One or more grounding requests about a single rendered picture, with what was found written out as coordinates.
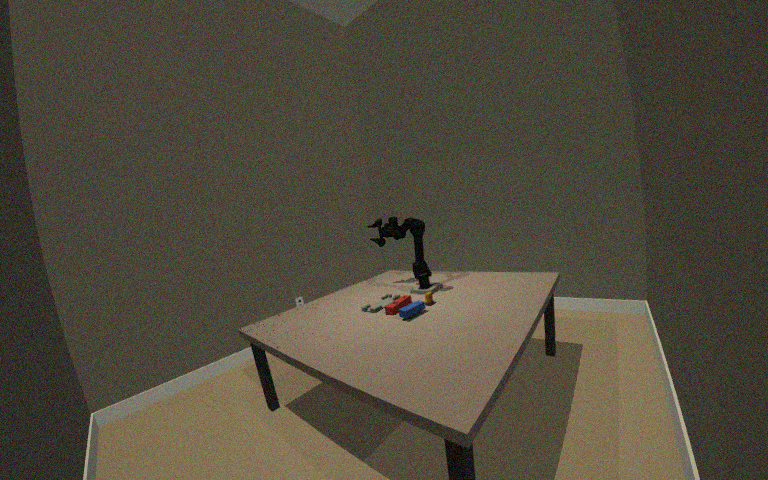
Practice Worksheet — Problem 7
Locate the blue rectangular block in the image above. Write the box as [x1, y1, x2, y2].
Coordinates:
[399, 300, 425, 319]

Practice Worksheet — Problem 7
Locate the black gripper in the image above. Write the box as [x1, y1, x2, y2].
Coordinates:
[368, 219, 390, 247]

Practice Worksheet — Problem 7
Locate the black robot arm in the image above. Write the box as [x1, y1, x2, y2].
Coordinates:
[382, 217, 433, 290]

